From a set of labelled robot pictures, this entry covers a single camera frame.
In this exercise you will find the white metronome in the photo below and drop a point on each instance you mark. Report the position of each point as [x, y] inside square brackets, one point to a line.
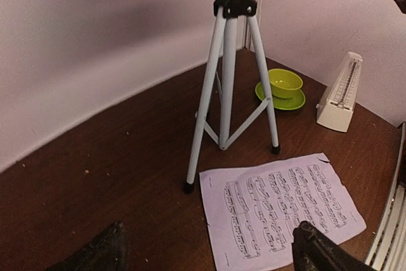
[337, 104]

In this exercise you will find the green saucer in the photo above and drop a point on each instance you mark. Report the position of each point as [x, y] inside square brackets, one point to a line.
[296, 102]

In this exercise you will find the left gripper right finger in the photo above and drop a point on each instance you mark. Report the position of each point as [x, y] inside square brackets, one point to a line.
[312, 250]

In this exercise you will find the green bowl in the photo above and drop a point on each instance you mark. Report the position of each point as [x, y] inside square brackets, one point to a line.
[284, 83]

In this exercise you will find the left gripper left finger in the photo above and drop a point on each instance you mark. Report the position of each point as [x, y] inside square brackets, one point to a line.
[108, 250]

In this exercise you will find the white perforated music stand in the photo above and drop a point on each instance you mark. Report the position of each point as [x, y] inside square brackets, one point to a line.
[220, 71]

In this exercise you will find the lilac sheet music page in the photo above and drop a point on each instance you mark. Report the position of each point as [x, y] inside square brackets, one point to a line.
[251, 212]

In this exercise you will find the front aluminium rail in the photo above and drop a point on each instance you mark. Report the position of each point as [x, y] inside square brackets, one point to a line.
[387, 251]

